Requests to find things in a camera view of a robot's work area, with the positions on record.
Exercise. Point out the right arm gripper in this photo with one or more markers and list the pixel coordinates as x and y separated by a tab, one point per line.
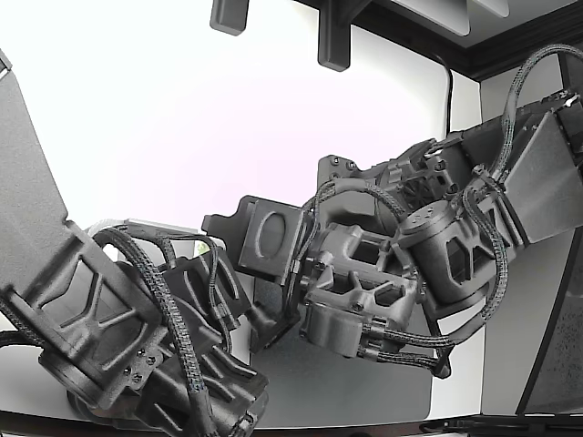
271	236

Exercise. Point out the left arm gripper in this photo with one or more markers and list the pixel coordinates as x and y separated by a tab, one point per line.
182	284

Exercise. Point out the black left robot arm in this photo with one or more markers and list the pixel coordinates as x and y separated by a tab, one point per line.
32	182

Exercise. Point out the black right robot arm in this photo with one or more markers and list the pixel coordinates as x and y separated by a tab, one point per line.
546	182

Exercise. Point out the dark grey rectangular mat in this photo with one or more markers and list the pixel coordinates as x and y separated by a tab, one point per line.
341	391

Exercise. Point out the light grey panel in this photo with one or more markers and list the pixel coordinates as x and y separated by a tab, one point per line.
492	7
437	13

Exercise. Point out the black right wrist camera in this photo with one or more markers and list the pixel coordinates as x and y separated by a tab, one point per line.
268	325

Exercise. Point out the short black post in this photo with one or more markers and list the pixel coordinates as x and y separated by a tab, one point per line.
228	16

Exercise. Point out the long black post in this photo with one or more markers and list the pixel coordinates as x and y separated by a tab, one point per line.
334	41

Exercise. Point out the black border frame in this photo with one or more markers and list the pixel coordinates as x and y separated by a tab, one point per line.
410	34

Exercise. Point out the black diagonal frame bar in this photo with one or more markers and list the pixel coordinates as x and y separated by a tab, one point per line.
544	346

